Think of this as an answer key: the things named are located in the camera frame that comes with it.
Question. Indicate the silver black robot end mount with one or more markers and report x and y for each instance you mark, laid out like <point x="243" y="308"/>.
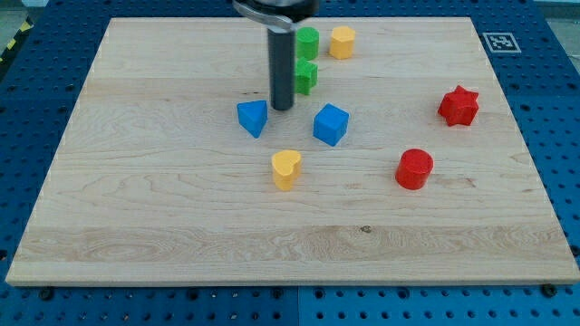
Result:
<point x="281" y="16"/>

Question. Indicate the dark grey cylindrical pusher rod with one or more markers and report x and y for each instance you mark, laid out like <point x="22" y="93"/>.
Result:
<point x="281" y="65"/>

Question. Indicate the yellow hexagon block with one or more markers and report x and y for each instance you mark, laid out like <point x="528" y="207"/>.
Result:
<point x="342" y="42"/>

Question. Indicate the green cylinder block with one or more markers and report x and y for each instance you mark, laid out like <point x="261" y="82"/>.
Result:
<point x="307" y="43"/>

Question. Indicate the green star block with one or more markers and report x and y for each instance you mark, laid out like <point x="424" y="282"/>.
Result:
<point x="305" y="76"/>

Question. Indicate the blue triangle block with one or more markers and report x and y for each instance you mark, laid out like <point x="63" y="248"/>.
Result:
<point x="252" y="116"/>

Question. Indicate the blue cube block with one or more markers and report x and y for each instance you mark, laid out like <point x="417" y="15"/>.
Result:
<point x="330" y="124"/>

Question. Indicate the yellow heart block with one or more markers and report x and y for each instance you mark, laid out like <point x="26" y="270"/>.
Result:
<point x="286" y="168"/>

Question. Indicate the light wooden board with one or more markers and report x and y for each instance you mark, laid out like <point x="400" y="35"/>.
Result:
<point x="155" y="183"/>

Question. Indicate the red cylinder block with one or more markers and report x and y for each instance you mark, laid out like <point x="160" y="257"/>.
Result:
<point x="414" y="169"/>

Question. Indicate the red star block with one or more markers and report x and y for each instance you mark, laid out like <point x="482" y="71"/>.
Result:
<point x="459" y="107"/>

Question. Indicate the white fiducial marker tag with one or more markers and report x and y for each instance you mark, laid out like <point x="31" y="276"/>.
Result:
<point x="501" y="42"/>

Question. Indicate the yellow black hazard tape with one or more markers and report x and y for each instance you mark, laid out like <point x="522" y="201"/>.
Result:
<point x="16" y="42"/>

